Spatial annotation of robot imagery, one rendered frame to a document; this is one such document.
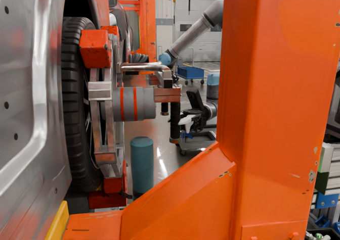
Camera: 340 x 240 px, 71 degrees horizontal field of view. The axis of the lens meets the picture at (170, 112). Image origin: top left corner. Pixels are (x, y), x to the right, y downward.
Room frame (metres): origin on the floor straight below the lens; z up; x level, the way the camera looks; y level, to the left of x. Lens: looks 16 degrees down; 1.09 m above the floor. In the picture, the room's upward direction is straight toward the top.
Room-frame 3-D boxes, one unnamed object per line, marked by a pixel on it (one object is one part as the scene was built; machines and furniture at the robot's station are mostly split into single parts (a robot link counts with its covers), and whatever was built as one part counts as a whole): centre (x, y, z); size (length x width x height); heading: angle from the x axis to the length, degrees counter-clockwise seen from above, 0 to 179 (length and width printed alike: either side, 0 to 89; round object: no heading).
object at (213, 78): (1.06, -0.21, 0.91); 0.11 x 0.08 x 0.11; 138
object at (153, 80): (1.14, 0.06, 0.93); 0.09 x 0.05 x 0.05; 98
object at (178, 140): (0.81, -0.02, 0.83); 0.04 x 0.04 x 0.16
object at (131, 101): (0.95, 0.17, 0.85); 0.21 x 0.14 x 0.14; 98
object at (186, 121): (0.82, -0.06, 0.81); 0.09 x 0.03 x 0.06; 152
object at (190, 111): (0.92, -0.10, 0.80); 0.12 x 0.08 x 0.09; 143
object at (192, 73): (6.85, -0.56, 0.48); 1.00 x 0.61 x 0.96; 15
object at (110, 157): (0.94, 0.24, 0.85); 0.54 x 0.07 x 0.54; 8
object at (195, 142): (2.33, -0.28, 0.17); 0.43 x 0.36 x 0.34; 99
